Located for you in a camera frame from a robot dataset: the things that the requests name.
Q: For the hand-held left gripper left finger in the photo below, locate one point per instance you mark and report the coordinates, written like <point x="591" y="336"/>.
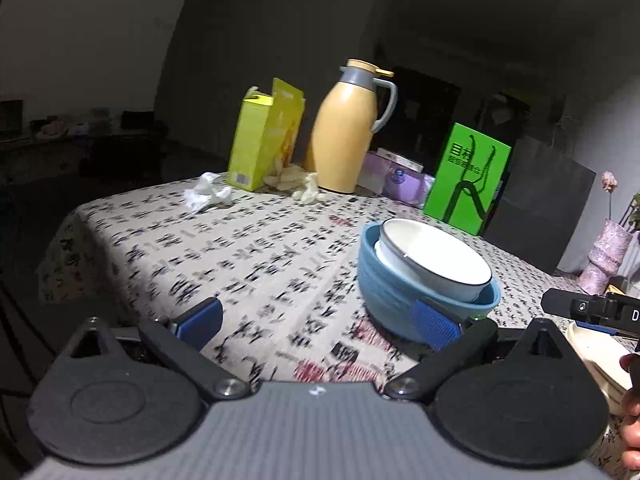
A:
<point x="200" y="322"/>

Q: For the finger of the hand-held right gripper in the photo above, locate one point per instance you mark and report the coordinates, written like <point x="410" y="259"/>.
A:
<point x="560" y="302"/>

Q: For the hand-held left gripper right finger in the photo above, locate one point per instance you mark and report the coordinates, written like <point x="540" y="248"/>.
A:
<point x="435" y="325"/>

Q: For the blue ribbed bowl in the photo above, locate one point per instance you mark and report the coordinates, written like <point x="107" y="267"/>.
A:
<point x="395" y="305"/>

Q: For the white bowl with black rim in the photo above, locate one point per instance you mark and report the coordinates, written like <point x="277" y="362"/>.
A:
<point x="400" y="272"/>
<point x="435" y="255"/>

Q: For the person's right hand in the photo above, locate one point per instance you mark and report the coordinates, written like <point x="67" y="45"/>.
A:
<point x="634" y="430"/>

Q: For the purple ceramic vase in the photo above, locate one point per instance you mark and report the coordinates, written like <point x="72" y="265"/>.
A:
<point x="605" y="255"/>

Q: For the calligraphy print tablecloth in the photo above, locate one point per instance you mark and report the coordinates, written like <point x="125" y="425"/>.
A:
<point x="250" y="260"/>

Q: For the dark grey paper bag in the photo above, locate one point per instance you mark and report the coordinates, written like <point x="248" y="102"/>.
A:
<point x="545" y="210"/>

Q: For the crumpled white tissue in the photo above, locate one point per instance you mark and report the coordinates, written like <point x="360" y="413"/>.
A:
<point x="205" y="192"/>

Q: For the green paper bag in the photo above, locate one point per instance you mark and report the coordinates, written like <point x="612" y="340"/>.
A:
<point x="467" y="180"/>

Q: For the small white carton box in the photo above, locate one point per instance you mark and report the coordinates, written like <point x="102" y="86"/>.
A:
<point x="400" y="158"/>

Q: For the white disposable gloves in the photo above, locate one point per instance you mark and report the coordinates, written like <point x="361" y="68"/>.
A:
<point x="295" y="180"/>

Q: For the yellow snack box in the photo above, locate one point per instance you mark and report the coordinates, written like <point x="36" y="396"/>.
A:
<point x="260" y="140"/>

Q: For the yellow thermos jug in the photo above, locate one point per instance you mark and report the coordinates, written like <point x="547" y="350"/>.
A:
<point x="340" y="135"/>

